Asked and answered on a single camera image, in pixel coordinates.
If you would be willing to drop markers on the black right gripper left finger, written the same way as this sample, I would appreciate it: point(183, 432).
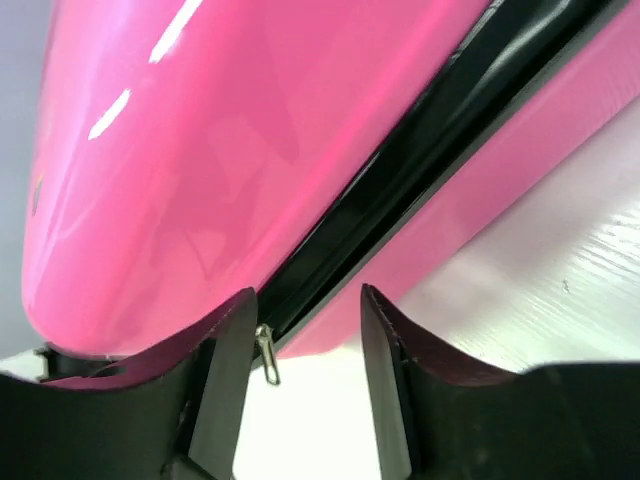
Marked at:
point(172, 411)

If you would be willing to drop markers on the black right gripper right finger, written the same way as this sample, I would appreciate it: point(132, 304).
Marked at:
point(440, 413)

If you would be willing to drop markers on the pink hard-shell suitcase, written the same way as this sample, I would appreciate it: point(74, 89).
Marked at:
point(469, 158)

